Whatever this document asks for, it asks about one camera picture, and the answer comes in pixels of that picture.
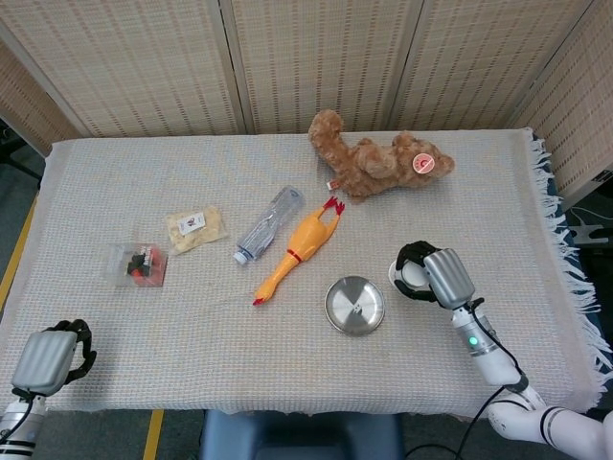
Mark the white metal stand foot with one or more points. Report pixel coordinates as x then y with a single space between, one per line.
591 235

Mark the beige woven folding screen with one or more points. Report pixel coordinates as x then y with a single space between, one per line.
316 62

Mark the clear box with red toys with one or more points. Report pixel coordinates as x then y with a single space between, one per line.
139 266

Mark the clear bag of snacks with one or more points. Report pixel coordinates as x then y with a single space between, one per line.
196 230

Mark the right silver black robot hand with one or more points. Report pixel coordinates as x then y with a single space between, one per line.
447 278

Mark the clear plastic water bottle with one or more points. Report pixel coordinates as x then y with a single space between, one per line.
268 227

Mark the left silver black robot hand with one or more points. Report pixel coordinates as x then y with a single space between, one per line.
45 359

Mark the brown plush teddy bear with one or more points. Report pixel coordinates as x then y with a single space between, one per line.
373 165

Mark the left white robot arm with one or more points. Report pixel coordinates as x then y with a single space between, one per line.
16 426

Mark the white paper cup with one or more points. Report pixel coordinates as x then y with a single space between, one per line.
413 274

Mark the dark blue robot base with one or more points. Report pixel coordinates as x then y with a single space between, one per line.
301 436

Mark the round stainless steel plate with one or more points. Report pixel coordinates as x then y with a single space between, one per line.
342 306

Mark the beige woven tablecloth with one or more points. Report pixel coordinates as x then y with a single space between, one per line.
191 345

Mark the yellow rubber chicken toy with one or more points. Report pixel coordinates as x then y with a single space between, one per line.
306 239

